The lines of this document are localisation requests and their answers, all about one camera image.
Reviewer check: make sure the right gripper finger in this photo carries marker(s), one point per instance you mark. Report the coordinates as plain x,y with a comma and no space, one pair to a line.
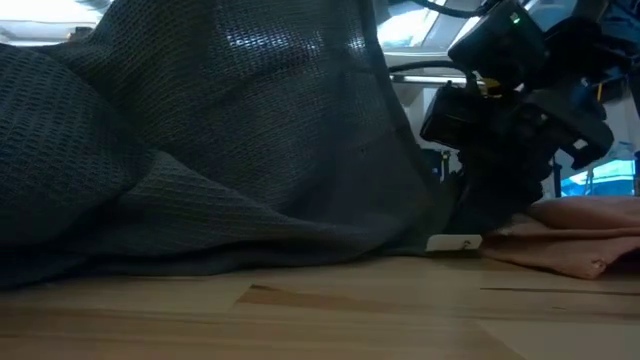
480,200
517,190

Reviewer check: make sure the pink towel white stripes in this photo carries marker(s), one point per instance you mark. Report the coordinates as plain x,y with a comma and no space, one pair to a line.
575,240

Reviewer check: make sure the grey waffle towel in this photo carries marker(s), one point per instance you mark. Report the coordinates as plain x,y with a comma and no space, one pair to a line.
200,150

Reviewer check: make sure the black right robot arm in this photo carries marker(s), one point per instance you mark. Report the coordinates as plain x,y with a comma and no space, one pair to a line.
500,45

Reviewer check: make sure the long light strip bar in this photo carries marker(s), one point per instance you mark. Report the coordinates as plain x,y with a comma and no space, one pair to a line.
430,79

